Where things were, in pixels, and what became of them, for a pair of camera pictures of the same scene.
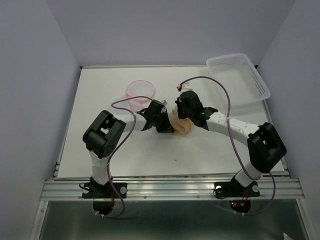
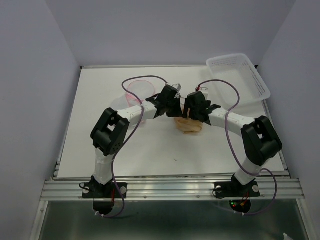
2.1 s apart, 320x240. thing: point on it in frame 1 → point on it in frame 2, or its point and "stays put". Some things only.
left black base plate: (95, 190) stays put
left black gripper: (167, 127) → (178, 112)
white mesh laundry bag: (138, 92) stays put
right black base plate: (233, 189) stays put
